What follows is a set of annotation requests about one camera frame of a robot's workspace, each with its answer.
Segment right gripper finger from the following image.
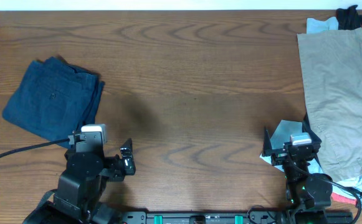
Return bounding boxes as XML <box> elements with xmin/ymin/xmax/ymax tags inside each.
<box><xmin>261</xmin><ymin>127</ymin><xmax>272</xmax><ymax>156</ymax></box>
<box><xmin>302</xmin><ymin>114</ymin><xmax>320</xmax><ymax>142</ymax></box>

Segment navy blue shorts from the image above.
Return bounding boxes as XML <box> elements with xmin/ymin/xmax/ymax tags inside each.
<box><xmin>2</xmin><ymin>57</ymin><xmax>105</xmax><ymax>141</ymax></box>

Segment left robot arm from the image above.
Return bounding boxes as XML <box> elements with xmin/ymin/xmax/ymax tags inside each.
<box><xmin>23</xmin><ymin>136</ymin><xmax>136</xmax><ymax>224</ymax></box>

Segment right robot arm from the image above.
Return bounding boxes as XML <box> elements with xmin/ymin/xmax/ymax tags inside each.
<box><xmin>262</xmin><ymin>116</ymin><xmax>333</xmax><ymax>223</ymax></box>

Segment light blue cloth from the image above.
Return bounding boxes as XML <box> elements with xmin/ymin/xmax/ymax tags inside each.
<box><xmin>270</xmin><ymin>120</ymin><xmax>323</xmax><ymax>174</ymax></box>

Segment red garment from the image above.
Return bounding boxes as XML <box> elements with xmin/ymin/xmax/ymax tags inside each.
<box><xmin>331</xmin><ymin>192</ymin><xmax>357</xmax><ymax>205</ymax></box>

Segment khaki beige shorts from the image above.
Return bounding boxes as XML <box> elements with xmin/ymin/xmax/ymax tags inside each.
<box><xmin>297</xmin><ymin>28</ymin><xmax>362</xmax><ymax>181</ymax></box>

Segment light blue garment top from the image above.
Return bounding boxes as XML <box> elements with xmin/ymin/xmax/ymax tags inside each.
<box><xmin>306</xmin><ymin>17</ymin><xmax>339</xmax><ymax>34</ymax></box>

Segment black garment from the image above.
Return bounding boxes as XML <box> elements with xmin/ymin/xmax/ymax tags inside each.
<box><xmin>336</xmin><ymin>5</ymin><xmax>362</xmax><ymax>30</ymax></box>

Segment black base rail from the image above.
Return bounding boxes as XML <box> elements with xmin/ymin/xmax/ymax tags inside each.
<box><xmin>119</xmin><ymin>209</ymin><xmax>353</xmax><ymax>224</ymax></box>

